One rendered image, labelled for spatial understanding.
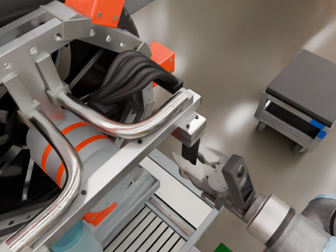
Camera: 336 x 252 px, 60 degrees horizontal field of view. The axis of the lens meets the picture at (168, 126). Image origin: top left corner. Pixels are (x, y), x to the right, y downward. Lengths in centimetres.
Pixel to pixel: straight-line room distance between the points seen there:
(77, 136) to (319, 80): 132
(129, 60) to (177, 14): 202
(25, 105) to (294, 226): 52
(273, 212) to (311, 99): 101
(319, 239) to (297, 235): 4
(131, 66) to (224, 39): 182
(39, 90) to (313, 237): 55
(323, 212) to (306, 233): 17
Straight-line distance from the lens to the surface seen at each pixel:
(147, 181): 138
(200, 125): 55
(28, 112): 53
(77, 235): 71
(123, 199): 127
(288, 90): 155
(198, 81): 196
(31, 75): 52
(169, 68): 80
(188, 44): 223
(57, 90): 55
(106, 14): 56
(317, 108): 152
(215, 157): 65
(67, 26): 51
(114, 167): 47
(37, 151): 64
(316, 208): 79
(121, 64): 53
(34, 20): 53
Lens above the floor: 139
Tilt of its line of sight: 55 degrees down
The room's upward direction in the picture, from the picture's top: straight up
